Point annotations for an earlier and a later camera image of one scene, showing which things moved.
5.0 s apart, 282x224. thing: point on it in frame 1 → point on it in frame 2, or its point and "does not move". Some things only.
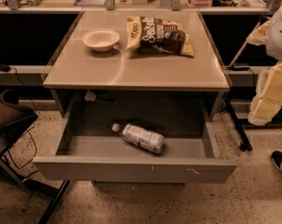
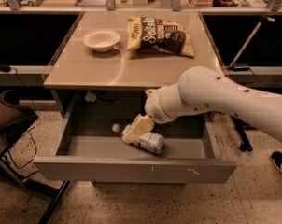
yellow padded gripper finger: (273, 91) → (140, 126)
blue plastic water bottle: (140, 136) does not move
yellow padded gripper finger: (259, 36) → (150, 92)
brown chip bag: (157, 35) does not move
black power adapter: (4, 67) does not move
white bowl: (101, 40) does not move
